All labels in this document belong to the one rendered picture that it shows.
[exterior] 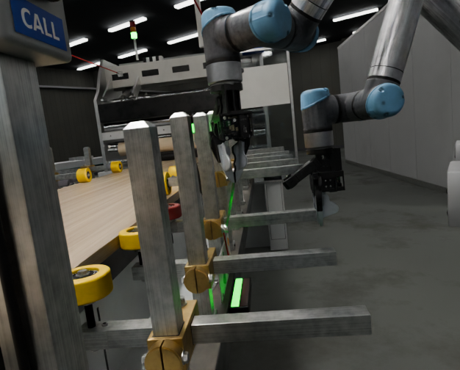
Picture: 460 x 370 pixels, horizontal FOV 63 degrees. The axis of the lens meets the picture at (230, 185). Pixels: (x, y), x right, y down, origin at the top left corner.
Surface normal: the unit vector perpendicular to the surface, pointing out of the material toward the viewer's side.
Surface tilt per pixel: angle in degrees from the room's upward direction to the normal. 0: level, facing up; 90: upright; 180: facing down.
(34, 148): 90
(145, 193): 90
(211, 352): 0
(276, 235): 90
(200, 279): 90
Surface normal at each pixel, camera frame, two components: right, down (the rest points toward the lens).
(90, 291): 0.57, 0.05
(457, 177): -0.53, 0.18
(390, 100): 0.15, 0.12
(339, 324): -0.09, 0.15
